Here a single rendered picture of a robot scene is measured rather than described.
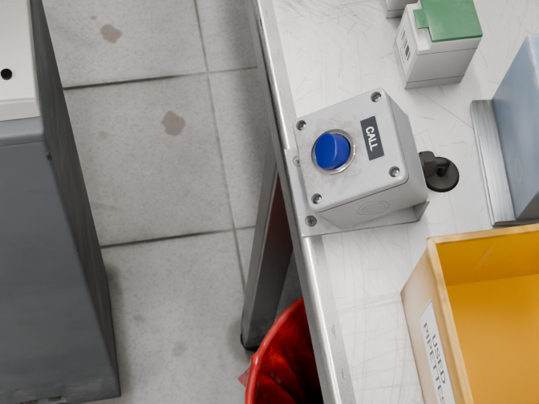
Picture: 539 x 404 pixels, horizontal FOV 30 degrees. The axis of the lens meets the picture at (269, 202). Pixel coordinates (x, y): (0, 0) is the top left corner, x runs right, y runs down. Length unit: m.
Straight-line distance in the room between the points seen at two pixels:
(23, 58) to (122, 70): 1.05
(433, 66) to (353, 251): 0.15
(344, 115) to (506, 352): 0.20
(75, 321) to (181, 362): 0.43
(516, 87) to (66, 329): 0.67
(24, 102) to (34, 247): 0.25
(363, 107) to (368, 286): 0.13
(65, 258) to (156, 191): 0.71
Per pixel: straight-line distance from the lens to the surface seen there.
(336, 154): 0.66
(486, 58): 0.81
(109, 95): 1.77
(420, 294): 0.66
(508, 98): 0.75
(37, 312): 1.14
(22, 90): 0.74
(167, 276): 1.63
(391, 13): 0.81
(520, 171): 0.73
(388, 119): 0.67
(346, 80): 0.78
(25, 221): 0.90
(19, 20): 0.77
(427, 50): 0.74
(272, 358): 1.15
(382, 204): 0.69
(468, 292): 0.72
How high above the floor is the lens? 1.54
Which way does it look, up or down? 66 degrees down
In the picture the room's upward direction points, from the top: 10 degrees clockwise
